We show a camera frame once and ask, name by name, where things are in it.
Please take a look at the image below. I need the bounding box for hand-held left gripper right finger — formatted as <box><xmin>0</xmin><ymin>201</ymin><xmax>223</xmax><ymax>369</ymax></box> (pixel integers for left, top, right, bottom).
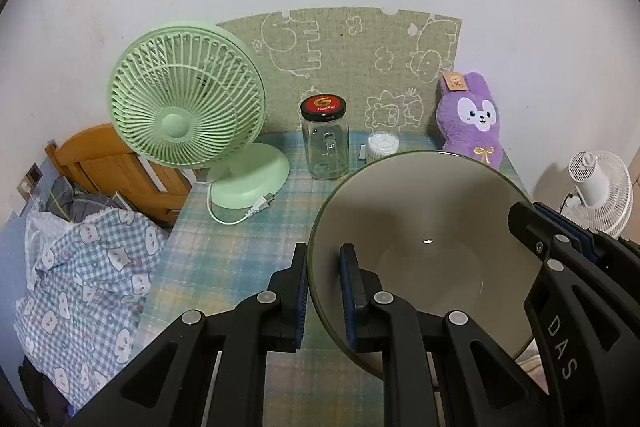
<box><xmin>339</xmin><ymin>243</ymin><xmax>551</xmax><ymax>427</ymax></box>

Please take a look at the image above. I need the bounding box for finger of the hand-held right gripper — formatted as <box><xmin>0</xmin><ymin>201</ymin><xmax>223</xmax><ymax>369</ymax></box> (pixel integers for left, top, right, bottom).
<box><xmin>507</xmin><ymin>202</ymin><xmax>601</xmax><ymax>279</ymax></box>
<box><xmin>532</xmin><ymin>202</ymin><xmax>640</xmax><ymax>278</ymax></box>

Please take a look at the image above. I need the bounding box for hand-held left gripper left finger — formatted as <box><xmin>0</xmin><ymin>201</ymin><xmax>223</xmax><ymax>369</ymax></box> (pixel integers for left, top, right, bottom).
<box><xmin>70</xmin><ymin>242</ymin><xmax>308</xmax><ymax>427</ymax></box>

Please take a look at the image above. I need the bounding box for cream floral ceramic bowl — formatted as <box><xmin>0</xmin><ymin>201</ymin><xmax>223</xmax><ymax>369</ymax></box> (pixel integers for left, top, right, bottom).
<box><xmin>306</xmin><ymin>150</ymin><xmax>548</xmax><ymax>380</ymax></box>

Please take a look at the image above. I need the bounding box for white clip fan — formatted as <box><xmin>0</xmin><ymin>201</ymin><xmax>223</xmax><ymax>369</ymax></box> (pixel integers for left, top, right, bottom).
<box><xmin>557</xmin><ymin>150</ymin><xmax>633</xmax><ymax>238</ymax></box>

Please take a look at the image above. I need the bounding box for purple plush rabbit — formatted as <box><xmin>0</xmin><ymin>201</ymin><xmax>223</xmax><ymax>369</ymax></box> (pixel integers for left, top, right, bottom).
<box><xmin>436</xmin><ymin>71</ymin><xmax>505</xmax><ymax>170</ymax></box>

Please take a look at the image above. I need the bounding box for glass jar red lid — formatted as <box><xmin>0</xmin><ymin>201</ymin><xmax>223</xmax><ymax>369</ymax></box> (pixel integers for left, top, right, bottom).
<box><xmin>300</xmin><ymin>93</ymin><xmax>349</xmax><ymax>181</ymax></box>

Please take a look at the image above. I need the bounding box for clear cotton swab container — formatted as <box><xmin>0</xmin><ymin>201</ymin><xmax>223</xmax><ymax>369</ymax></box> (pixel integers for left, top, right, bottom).
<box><xmin>367</xmin><ymin>131</ymin><xmax>401</xmax><ymax>162</ymax></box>

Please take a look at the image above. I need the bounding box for green desk fan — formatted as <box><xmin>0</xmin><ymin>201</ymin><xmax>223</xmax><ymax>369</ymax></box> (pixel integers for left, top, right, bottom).
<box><xmin>108</xmin><ymin>21</ymin><xmax>291</xmax><ymax>210</ymax></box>

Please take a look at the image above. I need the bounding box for blue checkered bear blanket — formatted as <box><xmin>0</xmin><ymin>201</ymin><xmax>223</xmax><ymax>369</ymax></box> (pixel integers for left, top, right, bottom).
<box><xmin>14</xmin><ymin>207</ymin><xmax>171</xmax><ymax>410</ymax></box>

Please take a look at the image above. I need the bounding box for orange wooden headboard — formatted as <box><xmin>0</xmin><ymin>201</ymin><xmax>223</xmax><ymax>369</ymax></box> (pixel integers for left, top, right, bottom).
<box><xmin>45</xmin><ymin>123</ymin><xmax>208</xmax><ymax>228</ymax></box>

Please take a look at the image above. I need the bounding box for grey cloth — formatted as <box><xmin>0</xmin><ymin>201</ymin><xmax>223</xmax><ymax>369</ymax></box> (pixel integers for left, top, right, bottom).
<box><xmin>35</xmin><ymin>174</ymin><xmax>128</xmax><ymax>223</ymax></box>

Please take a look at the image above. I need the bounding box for dark cloth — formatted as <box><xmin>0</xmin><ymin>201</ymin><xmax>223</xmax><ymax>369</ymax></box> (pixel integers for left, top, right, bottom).
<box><xmin>17</xmin><ymin>354</ymin><xmax>76</xmax><ymax>423</ymax></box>

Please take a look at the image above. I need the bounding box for green fan power cord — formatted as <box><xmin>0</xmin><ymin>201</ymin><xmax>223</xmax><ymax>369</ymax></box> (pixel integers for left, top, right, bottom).
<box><xmin>207</xmin><ymin>182</ymin><xmax>273</xmax><ymax>225</ymax></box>

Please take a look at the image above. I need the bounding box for green animal print wall mat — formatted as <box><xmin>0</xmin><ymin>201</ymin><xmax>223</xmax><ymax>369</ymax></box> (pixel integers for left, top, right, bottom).
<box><xmin>216</xmin><ymin>7</ymin><xmax>463</xmax><ymax>140</ymax></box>

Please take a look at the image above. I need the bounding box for wall socket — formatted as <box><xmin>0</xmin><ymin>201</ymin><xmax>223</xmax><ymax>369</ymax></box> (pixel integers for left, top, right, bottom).
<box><xmin>17</xmin><ymin>163</ymin><xmax>43</xmax><ymax>200</ymax></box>

